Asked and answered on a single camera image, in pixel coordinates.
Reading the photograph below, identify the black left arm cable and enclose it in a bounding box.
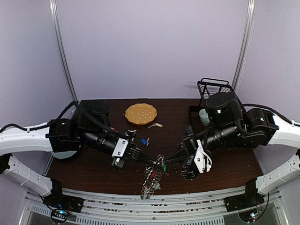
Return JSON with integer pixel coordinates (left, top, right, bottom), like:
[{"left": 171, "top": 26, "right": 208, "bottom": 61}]
[{"left": 0, "top": 100, "right": 79, "bottom": 134}]

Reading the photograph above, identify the yellow dotted plate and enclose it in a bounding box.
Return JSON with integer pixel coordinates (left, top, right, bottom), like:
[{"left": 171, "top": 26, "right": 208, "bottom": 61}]
[{"left": 125, "top": 103, "right": 157, "bottom": 126}]

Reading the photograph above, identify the aluminium corner post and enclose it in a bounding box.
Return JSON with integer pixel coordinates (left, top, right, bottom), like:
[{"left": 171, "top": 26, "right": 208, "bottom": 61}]
[
  {"left": 49, "top": 0, "right": 79, "bottom": 106},
  {"left": 232, "top": 0, "right": 256, "bottom": 93}
]

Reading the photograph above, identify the aluminium front rail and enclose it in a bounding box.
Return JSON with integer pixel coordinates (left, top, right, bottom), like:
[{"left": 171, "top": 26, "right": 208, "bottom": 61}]
[{"left": 17, "top": 186, "right": 289, "bottom": 225}]

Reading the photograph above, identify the pale green bowl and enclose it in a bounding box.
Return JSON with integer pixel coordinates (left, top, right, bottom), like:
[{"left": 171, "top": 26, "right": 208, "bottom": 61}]
[{"left": 199, "top": 109, "right": 210, "bottom": 126}]

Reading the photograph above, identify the right aluminium corner post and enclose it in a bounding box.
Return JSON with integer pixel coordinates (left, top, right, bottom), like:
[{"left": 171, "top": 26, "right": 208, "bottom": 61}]
[{"left": 232, "top": 0, "right": 256, "bottom": 93}]

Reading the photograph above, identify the key with light-blue tag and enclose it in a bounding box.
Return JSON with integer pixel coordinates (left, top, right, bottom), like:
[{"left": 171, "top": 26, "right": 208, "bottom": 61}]
[{"left": 141, "top": 138, "right": 150, "bottom": 146}]

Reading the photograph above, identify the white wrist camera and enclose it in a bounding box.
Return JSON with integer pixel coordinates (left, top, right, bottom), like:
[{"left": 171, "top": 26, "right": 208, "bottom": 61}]
[
  {"left": 194, "top": 140, "right": 212, "bottom": 173},
  {"left": 112, "top": 138, "right": 129, "bottom": 158}
]

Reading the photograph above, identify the light blue plate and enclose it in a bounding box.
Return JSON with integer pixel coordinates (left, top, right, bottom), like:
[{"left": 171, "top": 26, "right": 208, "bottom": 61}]
[{"left": 51, "top": 150, "right": 77, "bottom": 159}]

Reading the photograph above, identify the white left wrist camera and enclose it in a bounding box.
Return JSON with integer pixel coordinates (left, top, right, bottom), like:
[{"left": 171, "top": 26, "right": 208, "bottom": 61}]
[{"left": 112, "top": 138, "right": 129, "bottom": 158}]

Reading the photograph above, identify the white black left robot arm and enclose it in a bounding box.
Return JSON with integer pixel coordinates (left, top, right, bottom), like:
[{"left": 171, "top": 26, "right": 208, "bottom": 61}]
[{"left": 0, "top": 100, "right": 154, "bottom": 208}]

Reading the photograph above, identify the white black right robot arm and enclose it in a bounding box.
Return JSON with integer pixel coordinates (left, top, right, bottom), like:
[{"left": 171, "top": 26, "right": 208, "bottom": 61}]
[{"left": 166, "top": 91, "right": 300, "bottom": 179}]

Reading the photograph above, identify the black wire dish rack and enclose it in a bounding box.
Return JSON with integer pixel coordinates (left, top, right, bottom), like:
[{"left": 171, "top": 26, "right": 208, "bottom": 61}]
[{"left": 188, "top": 78, "right": 243, "bottom": 133}]

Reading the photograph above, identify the key with yellow tag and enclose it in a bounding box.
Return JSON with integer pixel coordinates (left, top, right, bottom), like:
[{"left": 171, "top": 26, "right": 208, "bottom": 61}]
[{"left": 148, "top": 123, "right": 163, "bottom": 128}]

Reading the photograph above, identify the left aluminium corner post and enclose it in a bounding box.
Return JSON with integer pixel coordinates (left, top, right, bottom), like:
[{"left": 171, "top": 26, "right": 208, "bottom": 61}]
[{"left": 49, "top": 0, "right": 79, "bottom": 106}]

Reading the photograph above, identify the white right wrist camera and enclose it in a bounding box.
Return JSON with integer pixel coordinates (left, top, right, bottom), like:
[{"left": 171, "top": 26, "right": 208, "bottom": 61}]
[{"left": 194, "top": 140, "right": 212, "bottom": 173}]

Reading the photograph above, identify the key with black tag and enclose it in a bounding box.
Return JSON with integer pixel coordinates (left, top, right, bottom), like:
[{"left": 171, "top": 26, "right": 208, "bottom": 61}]
[{"left": 125, "top": 130, "right": 137, "bottom": 138}]

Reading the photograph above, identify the large ring of keyrings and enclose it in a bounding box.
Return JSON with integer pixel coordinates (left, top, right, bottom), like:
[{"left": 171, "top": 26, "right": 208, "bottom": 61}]
[{"left": 140, "top": 153, "right": 168, "bottom": 200}]

